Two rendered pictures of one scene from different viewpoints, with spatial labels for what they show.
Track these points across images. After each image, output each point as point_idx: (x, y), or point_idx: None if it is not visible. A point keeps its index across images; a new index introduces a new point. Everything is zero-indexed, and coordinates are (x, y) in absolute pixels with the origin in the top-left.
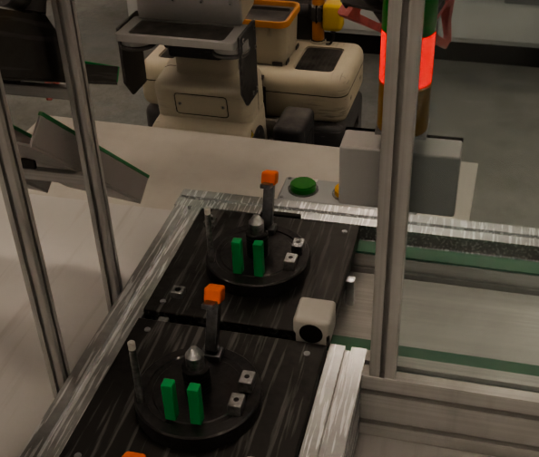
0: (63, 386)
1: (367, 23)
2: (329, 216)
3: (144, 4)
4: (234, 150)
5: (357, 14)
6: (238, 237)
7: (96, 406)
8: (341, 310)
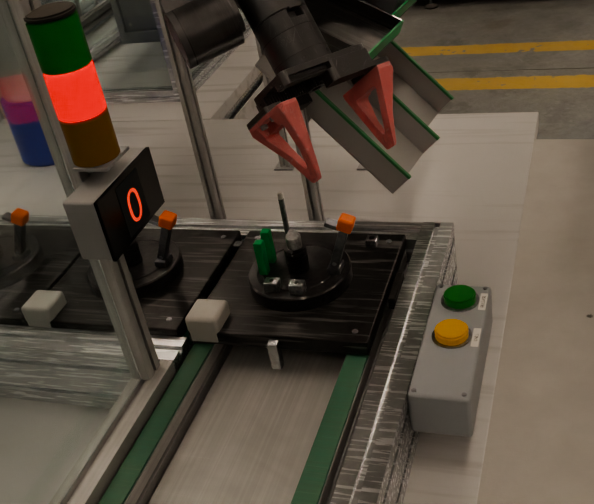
0: (180, 218)
1: (363, 119)
2: (400, 324)
3: None
4: None
5: (353, 101)
6: (327, 253)
7: (148, 231)
8: None
